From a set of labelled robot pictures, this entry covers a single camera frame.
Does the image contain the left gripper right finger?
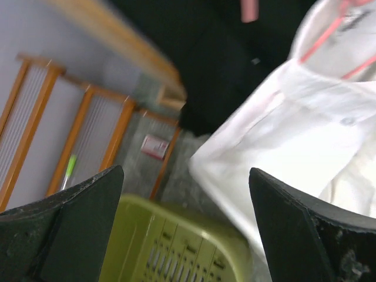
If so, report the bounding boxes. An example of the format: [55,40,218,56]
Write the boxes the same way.
[249,168,375,281]

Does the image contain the pink wire hanger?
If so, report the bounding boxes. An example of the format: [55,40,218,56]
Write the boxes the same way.
[240,0,376,80]

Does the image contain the green white marker pen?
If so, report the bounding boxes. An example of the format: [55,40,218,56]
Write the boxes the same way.
[61,155,77,191]

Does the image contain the black shirt front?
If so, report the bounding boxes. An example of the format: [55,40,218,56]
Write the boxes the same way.
[113,0,313,136]

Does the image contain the wooden clothes rack frame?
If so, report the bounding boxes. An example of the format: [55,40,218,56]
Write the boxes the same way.
[45,0,186,111]

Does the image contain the wooden shoe rack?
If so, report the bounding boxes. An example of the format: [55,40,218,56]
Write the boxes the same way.
[1,53,180,211]

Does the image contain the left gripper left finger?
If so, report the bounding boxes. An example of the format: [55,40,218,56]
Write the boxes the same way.
[1,166,123,281]

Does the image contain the white shirt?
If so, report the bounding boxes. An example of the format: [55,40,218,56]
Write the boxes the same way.
[189,0,376,262]

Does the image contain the green plastic laundry basket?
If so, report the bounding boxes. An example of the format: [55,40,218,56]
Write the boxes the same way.
[99,194,253,282]

